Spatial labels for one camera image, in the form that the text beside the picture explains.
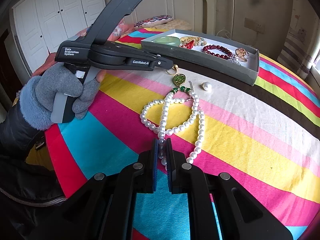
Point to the embroidered patterned pillow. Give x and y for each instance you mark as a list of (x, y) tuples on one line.
[(154, 21)]

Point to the striped printed curtain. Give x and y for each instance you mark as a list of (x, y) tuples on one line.
[(301, 46)]

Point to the thin white floor lamp pole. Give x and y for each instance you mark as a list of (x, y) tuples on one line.
[(232, 18)]

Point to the gold filigree bangle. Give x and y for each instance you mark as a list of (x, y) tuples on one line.
[(187, 39)]

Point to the silver flower brooch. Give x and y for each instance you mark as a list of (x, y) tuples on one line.
[(234, 60)]

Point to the yellow textured pillow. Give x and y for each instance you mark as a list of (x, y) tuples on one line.
[(174, 24)]

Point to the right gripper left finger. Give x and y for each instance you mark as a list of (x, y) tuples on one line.
[(154, 157)]

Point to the striped colourful bed sheet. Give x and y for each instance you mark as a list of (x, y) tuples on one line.
[(266, 136)]

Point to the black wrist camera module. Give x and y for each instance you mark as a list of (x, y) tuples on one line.
[(111, 15)]

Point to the folded pink floral quilt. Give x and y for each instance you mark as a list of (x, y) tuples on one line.
[(121, 29)]

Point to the green jade bangle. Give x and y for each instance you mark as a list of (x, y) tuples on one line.
[(168, 40)]

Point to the white wooden headboard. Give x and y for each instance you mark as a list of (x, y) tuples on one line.
[(200, 14)]

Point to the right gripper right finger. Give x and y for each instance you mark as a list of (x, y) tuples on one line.
[(170, 164)]

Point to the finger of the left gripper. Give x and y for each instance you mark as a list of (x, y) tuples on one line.
[(147, 62)]

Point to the grey cardboard tray box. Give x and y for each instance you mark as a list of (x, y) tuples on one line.
[(246, 72)]

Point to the left hand grey glove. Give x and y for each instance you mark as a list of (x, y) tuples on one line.
[(58, 96)]

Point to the large pearl earring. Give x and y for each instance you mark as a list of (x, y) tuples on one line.
[(207, 86)]

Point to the gold flower cuff bangle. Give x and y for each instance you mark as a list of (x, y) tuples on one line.
[(241, 54)]

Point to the wall power socket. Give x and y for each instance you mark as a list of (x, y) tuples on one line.
[(254, 25)]

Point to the black jacket sleeve forearm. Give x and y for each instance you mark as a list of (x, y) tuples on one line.
[(31, 195)]

